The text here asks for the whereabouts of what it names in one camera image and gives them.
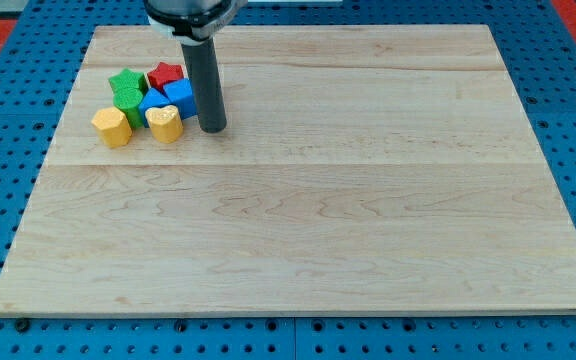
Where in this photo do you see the blue triangular block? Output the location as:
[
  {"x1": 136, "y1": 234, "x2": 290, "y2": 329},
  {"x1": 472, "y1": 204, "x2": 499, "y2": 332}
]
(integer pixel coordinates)
[{"x1": 138, "y1": 88, "x2": 171, "y2": 128}]

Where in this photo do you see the light wooden board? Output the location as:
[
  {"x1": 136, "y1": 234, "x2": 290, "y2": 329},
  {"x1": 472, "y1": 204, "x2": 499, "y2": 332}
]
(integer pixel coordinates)
[{"x1": 0, "y1": 25, "x2": 576, "y2": 319}]

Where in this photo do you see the green cylinder block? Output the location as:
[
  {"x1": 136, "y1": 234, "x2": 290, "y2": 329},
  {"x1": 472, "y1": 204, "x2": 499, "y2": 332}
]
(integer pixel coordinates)
[{"x1": 113, "y1": 88, "x2": 143, "y2": 129}]

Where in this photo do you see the red star block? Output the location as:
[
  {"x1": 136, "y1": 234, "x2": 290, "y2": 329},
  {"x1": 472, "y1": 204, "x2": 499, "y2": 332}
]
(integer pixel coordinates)
[{"x1": 147, "y1": 62, "x2": 184, "y2": 92}]

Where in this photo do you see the yellow heart block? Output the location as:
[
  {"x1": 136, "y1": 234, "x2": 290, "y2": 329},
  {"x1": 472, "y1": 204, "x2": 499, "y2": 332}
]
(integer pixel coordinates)
[{"x1": 145, "y1": 105, "x2": 184, "y2": 144}]

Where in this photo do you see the green star block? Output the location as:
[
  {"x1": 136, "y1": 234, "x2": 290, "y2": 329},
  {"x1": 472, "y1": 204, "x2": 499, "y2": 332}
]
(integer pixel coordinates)
[{"x1": 108, "y1": 68, "x2": 148, "y2": 94}]

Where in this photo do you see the yellow hexagon block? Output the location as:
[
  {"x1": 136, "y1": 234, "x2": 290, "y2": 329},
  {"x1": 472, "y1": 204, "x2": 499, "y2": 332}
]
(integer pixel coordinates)
[{"x1": 91, "y1": 107, "x2": 132, "y2": 148}]

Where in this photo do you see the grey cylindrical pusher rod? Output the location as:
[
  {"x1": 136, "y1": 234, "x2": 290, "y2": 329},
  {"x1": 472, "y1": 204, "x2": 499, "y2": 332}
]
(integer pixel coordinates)
[{"x1": 182, "y1": 38, "x2": 227, "y2": 133}]

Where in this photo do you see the blue cube block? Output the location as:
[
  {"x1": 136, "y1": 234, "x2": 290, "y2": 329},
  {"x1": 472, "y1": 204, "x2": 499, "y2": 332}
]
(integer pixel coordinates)
[{"x1": 163, "y1": 78, "x2": 197, "y2": 119}]

